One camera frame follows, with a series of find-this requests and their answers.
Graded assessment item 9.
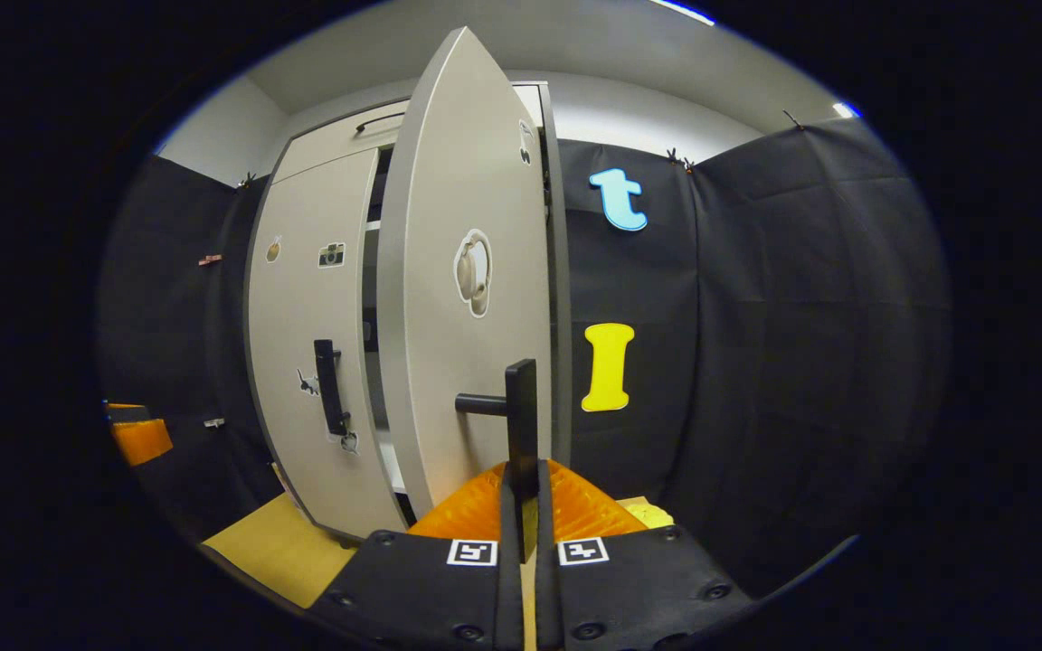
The beige cabinet drawer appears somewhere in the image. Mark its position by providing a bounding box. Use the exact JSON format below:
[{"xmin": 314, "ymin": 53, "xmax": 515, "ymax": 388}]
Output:
[{"xmin": 270, "ymin": 86, "xmax": 545, "ymax": 186}]

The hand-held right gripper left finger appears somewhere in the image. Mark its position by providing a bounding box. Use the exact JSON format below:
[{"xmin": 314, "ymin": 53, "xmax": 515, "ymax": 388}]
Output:
[{"xmin": 308, "ymin": 461, "xmax": 526, "ymax": 651}]

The beige double-door shoe cabinet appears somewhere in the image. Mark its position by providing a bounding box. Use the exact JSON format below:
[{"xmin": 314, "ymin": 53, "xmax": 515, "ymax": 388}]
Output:
[{"xmin": 245, "ymin": 81, "xmax": 574, "ymax": 543}]

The light wooden base board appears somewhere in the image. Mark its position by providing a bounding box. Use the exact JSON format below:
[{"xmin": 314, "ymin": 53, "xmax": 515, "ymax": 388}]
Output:
[{"xmin": 203, "ymin": 493, "xmax": 361, "ymax": 609}]

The yellow crumpled object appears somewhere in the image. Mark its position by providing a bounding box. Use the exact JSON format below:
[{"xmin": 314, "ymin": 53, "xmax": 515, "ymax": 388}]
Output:
[{"xmin": 620, "ymin": 497, "xmax": 675, "ymax": 531}]

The long ceiling light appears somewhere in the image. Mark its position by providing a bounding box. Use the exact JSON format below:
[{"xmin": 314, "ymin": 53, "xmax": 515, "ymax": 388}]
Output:
[{"xmin": 648, "ymin": 0, "xmax": 717, "ymax": 26}]

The black backdrop cloth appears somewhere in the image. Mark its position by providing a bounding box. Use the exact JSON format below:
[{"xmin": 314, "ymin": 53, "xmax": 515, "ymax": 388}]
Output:
[{"xmin": 96, "ymin": 118, "xmax": 954, "ymax": 598}]

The beige cabinet door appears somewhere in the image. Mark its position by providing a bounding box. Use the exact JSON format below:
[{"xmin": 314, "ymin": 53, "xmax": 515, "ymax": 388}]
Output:
[
  {"xmin": 376, "ymin": 25, "xmax": 554, "ymax": 563},
  {"xmin": 245, "ymin": 147, "xmax": 409, "ymax": 542}
]

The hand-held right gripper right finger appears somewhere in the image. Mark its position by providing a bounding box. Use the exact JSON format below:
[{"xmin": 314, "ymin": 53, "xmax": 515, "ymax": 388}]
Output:
[{"xmin": 535, "ymin": 458, "xmax": 757, "ymax": 651}]

